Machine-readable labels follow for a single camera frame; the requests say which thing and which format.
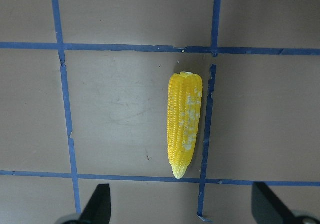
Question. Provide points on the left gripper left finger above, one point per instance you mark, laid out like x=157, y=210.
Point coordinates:
x=98, y=209

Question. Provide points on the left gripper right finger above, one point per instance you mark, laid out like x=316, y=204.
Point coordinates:
x=268, y=208

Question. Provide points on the yellow corn cob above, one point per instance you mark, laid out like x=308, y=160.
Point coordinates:
x=183, y=116

